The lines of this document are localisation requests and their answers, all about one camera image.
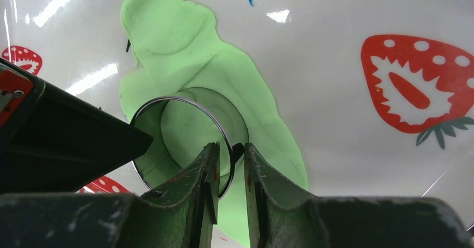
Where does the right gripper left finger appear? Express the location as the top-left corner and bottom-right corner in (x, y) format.
(1, 142), (220, 247)

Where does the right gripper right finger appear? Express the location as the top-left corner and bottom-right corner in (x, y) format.
(244, 143), (473, 247)

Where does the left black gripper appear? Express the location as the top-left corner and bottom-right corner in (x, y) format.
(1, 60), (153, 193)

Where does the metal ring cutter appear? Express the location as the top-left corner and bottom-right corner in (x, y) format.
(130, 87), (249, 198)

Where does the green dough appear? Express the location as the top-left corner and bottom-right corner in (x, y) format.
(119, 0), (309, 247)

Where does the white strawberry tray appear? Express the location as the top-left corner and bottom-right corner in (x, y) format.
(1, 0), (473, 230)

